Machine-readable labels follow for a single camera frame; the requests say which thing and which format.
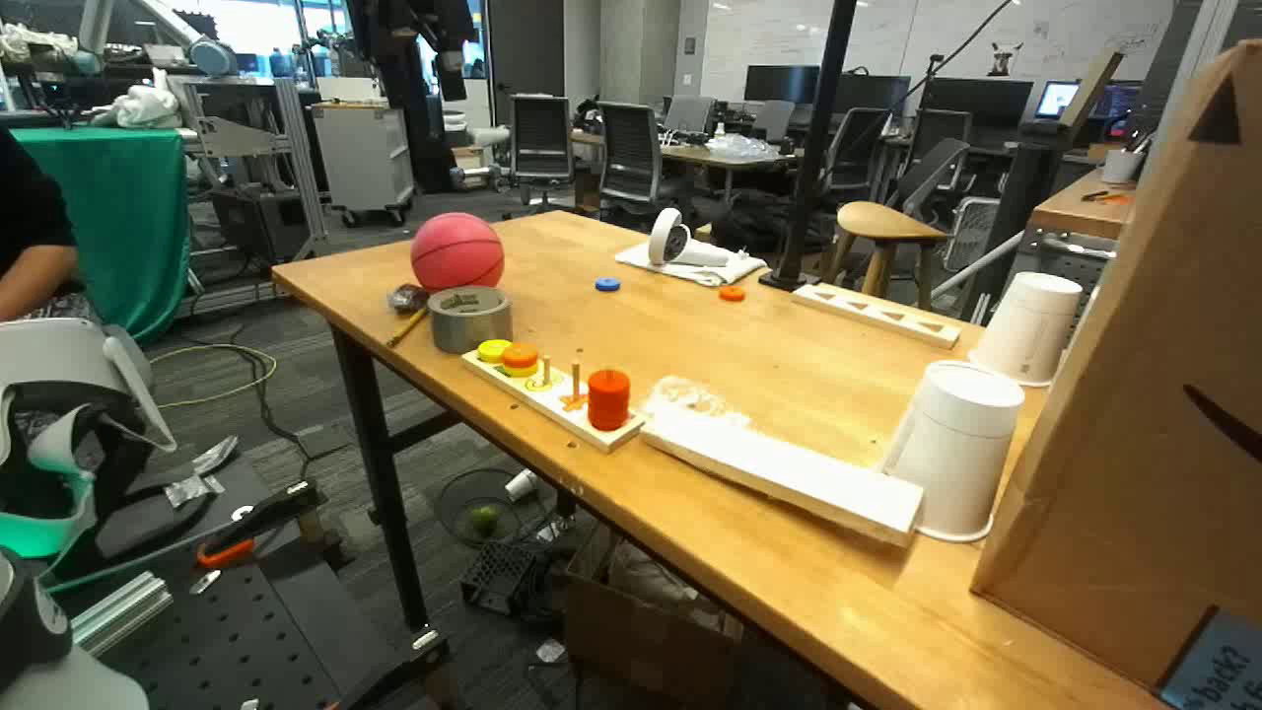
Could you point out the pink rubber ball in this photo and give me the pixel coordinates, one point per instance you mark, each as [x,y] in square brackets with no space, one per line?
[456,249]

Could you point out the person forearm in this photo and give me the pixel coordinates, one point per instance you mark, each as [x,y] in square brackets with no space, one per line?
[39,279]

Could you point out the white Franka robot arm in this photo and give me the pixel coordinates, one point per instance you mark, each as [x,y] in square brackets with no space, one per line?
[53,357]

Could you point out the green tennis ball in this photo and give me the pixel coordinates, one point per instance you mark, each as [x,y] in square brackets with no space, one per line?
[486,521]

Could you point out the red cylinder block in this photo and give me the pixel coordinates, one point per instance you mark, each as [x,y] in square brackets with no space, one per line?
[608,400]

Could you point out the thin wooden peg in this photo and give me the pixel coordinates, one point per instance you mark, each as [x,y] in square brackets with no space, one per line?
[575,381]

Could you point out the clear plastic wrapper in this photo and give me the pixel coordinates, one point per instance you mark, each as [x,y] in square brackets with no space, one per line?
[686,396]

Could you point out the small blue disc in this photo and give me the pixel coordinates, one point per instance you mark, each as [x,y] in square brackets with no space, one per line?
[606,283]

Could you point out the small orange disc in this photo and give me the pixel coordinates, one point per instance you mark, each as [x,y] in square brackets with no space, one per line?
[730,293]

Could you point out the white tape roll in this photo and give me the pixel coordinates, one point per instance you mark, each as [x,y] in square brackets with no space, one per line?
[663,238]

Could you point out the white foam board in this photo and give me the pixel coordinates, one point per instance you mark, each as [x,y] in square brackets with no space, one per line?
[790,471]

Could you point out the grey mesh office chair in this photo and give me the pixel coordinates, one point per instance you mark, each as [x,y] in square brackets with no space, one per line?
[628,150]
[544,136]

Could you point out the wooden office desk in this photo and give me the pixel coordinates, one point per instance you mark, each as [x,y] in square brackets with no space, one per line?
[716,161]

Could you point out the yellow pencil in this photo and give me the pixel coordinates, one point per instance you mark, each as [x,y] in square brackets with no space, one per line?
[403,328]

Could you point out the crumpled silver foil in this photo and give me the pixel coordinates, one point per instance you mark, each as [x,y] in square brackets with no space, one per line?
[408,299]

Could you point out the clear plastic bag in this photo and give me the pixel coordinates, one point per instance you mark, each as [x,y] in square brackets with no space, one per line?
[745,144]

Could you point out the wooden board with holes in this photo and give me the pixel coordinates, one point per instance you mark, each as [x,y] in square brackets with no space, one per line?
[872,314]

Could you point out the black keyboard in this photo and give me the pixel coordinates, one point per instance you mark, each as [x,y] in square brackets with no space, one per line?
[510,576]

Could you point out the black vertical pole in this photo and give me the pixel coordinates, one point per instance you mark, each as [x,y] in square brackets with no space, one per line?
[815,144]

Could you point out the round wooden stool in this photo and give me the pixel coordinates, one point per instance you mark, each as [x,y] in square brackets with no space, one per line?
[887,224]

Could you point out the brown cardboard box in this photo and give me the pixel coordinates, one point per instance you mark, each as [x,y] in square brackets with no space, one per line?
[654,644]

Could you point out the dark office chair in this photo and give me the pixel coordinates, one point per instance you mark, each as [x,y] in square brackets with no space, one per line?
[857,144]

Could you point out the black computer monitor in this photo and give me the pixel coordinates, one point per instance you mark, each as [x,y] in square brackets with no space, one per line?
[786,84]
[976,103]

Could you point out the large white paper cup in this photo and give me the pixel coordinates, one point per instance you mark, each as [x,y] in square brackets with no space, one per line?
[953,455]

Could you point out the small white paper cup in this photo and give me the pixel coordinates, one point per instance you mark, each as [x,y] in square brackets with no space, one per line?
[1028,328]

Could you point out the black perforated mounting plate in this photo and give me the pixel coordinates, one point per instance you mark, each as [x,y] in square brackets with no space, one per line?
[278,634]

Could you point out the wooden side desk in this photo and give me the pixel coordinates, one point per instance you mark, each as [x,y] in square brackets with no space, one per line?
[1085,207]

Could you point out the lit laptop screen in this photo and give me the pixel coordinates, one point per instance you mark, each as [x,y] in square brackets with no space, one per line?
[1059,99]

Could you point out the large cardboard box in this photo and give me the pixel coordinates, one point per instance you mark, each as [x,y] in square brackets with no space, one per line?
[1146,396]

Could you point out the green cloth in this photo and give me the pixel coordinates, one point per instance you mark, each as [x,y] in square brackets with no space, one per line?
[111,224]

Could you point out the aluminium extrusion bar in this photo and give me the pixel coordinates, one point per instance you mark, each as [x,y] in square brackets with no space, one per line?
[119,612]

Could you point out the seated person body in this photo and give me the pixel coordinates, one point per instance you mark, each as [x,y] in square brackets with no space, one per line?
[26,190]

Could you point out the blue printed card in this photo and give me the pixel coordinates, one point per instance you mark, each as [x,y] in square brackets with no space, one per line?
[1221,669]

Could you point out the grey duct tape roll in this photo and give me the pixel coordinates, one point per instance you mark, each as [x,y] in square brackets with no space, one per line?
[446,328]

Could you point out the black table leg frame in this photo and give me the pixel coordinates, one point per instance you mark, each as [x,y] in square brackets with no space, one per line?
[379,474]

